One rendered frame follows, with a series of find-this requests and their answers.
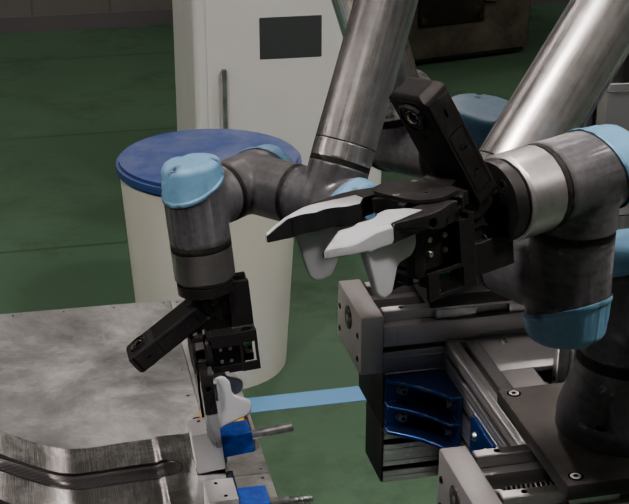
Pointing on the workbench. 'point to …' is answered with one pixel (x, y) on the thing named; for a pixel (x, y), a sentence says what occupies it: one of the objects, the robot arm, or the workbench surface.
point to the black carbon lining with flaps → (71, 474)
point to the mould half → (158, 493)
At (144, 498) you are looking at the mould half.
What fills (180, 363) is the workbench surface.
